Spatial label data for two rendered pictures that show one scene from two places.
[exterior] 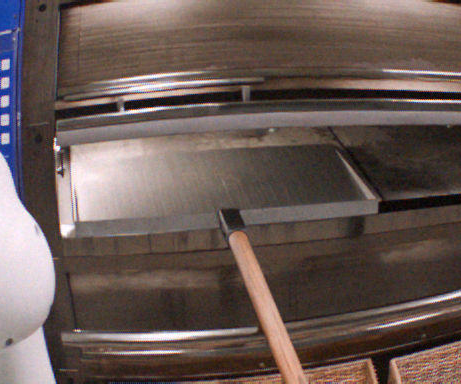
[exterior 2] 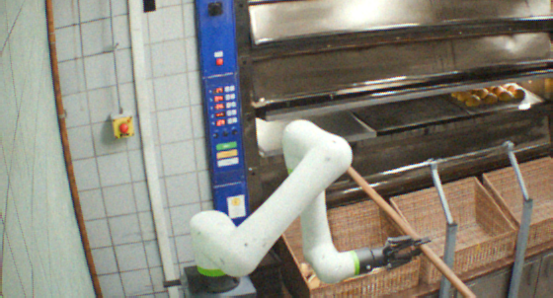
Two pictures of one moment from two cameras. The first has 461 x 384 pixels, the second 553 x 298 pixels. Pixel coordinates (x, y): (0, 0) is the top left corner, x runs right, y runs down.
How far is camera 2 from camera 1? 147 cm
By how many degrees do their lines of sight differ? 7
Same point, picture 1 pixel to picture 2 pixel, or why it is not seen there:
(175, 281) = not seen: hidden behind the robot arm
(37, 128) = (248, 114)
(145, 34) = (289, 75)
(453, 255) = (410, 152)
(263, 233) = not seen: hidden behind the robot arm
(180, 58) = (304, 85)
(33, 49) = (242, 81)
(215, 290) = not seen: hidden behind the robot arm
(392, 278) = (384, 162)
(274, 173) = (330, 125)
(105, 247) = (277, 159)
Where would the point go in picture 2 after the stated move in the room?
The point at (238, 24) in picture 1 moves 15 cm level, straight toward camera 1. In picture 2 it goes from (324, 69) to (331, 78)
